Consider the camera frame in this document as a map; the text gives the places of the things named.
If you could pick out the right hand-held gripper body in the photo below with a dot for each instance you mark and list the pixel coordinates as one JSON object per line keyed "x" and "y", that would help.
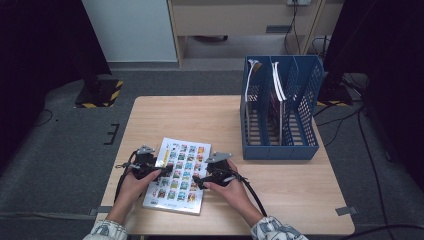
{"x": 220, "y": 170}

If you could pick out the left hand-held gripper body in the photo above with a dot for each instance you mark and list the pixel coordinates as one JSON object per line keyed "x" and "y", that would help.
{"x": 141, "y": 165}

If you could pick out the white book with colourful pictures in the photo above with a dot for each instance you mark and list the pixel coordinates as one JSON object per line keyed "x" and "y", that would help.
{"x": 181, "y": 195}

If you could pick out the blue file rack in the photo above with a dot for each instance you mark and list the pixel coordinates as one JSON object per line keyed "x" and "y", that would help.
{"x": 276, "y": 151}

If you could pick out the black book with red cards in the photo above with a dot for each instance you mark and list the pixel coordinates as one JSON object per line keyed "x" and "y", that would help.
{"x": 247, "y": 86}

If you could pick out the person's right hand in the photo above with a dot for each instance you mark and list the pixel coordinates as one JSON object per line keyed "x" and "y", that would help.
{"x": 238, "y": 196}

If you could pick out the person's left hand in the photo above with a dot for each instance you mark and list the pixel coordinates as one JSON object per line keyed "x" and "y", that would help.
{"x": 133, "y": 196}

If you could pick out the grey tape piece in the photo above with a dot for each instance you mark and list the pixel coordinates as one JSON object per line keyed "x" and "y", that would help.
{"x": 346, "y": 210}
{"x": 101, "y": 210}

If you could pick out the black yellow striped stand base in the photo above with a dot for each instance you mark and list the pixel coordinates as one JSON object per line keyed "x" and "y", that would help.
{"x": 333, "y": 96}
{"x": 100, "y": 95}

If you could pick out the dark object under desk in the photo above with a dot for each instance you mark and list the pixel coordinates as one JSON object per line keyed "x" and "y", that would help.
{"x": 210, "y": 38}

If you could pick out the white panel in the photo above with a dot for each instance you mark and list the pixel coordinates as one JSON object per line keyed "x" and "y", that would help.
{"x": 133, "y": 30}

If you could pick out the light wooden desk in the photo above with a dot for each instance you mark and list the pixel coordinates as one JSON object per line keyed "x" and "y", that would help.
{"x": 233, "y": 16}

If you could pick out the black curtain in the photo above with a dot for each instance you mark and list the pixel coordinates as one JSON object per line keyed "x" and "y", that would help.
{"x": 393, "y": 50}
{"x": 33, "y": 50}

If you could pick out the white power strip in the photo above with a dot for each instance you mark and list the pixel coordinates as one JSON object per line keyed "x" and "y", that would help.
{"x": 298, "y": 2}

